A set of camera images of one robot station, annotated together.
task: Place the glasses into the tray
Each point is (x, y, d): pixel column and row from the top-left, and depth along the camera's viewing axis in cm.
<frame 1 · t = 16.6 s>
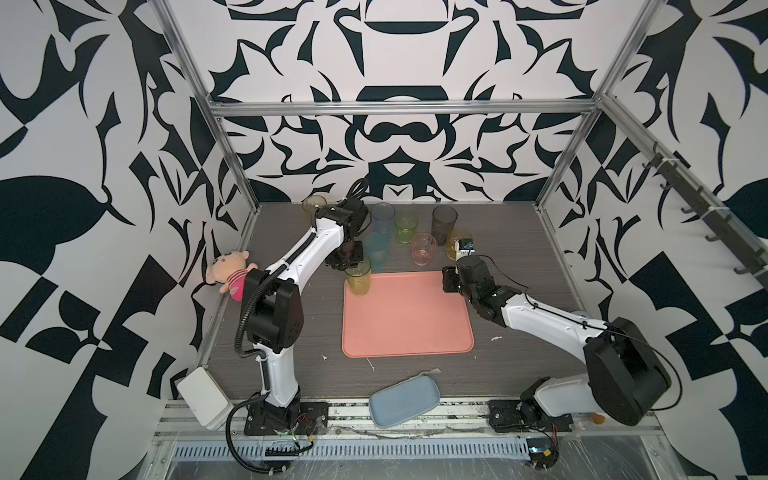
left hand: (350, 259, 88), fingers open
right hand: (449, 266, 88), fingers open
pink plastic tray: (405, 314, 93), on the table
tall blue glass: (382, 214, 102), point 14 cm above the table
small green glass: (405, 224, 108), point 7 cm above the table
tall dark grey glass: (444, 218, 102), point 13 cm above the table
small pink glass: (422, 248, 107), point 2 cm above the table
teal frosted cup: (377, 247, 108), point 2 cm above the table
tall green glass: (359, 276, 88), point 12 cm above the table
pink plush doll: (230, 268, 96), point 7 cm above the table

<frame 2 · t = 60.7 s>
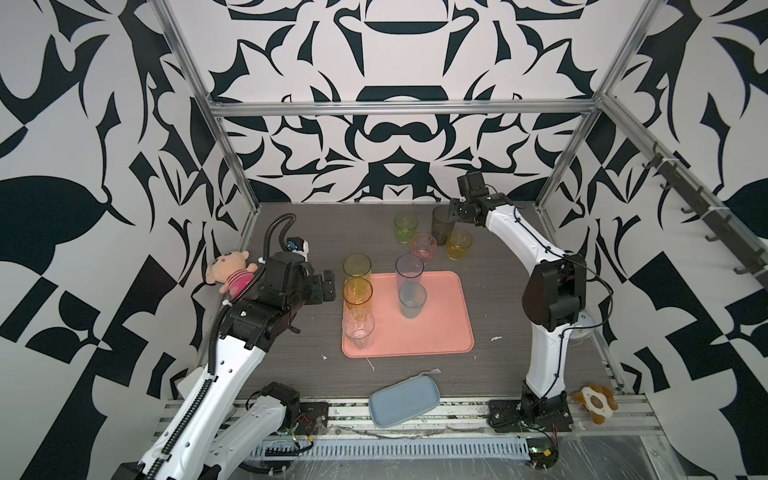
left hand: (315, 271, 72), fingers open
right hand: (461, 205, 95), fingers open
tall amber glass: (357, 293, 89), point 8 cm above the table
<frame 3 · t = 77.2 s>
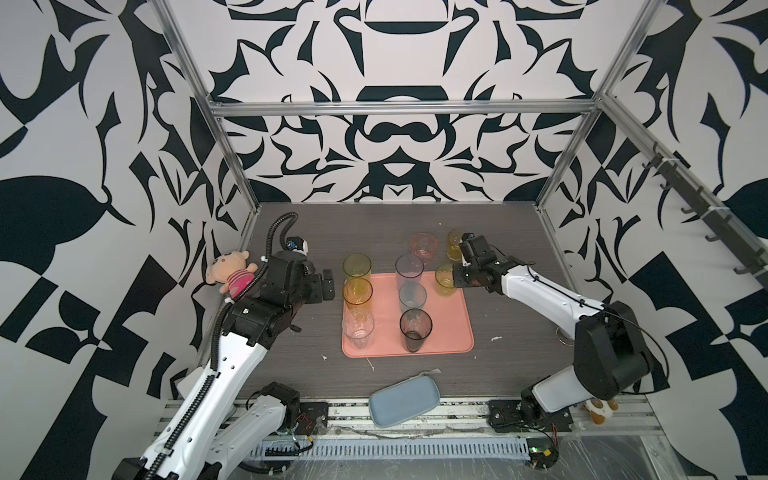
left hand: (313, 270, 73), fingers open
right hand: (462, 270, 90), fingers closed
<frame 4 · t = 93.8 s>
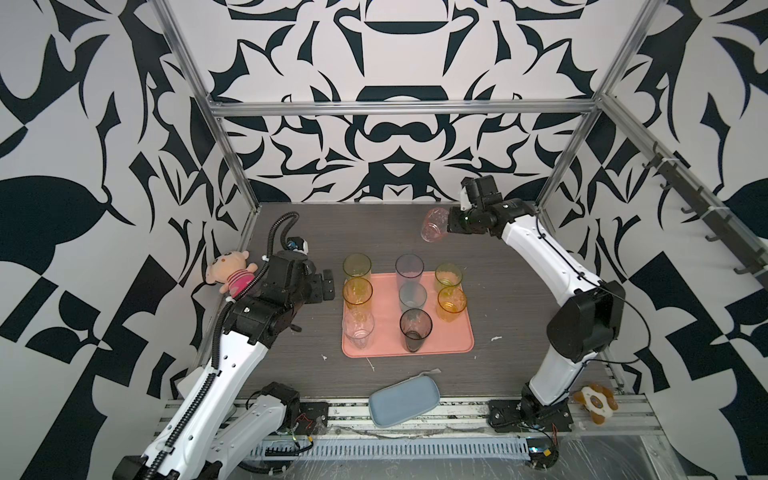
left hand: (313, 271, 73), fingers open
right hand: (452, 217, 85), fingers closed
small yellow glass: (450, 302, 93), point 3 cm above the table
